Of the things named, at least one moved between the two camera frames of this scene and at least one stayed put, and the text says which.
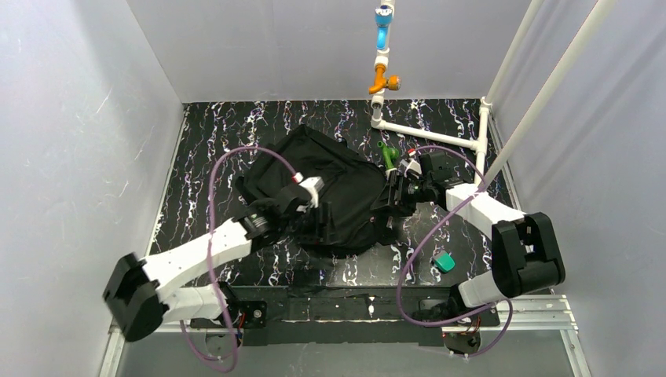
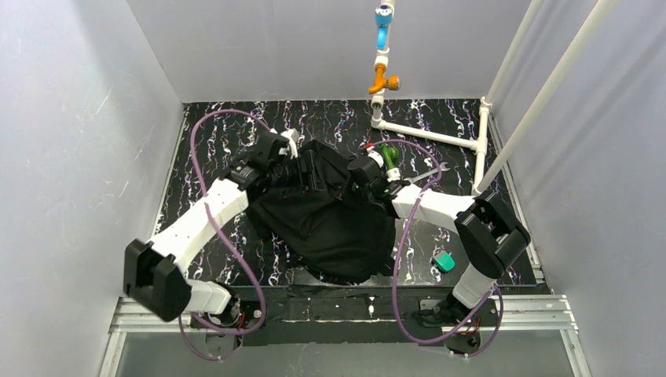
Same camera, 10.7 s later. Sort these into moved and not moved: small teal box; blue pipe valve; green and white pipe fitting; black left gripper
Moved: black left gripper
Not moved: green and white pipe fitting; small teal box; blue pipe valve
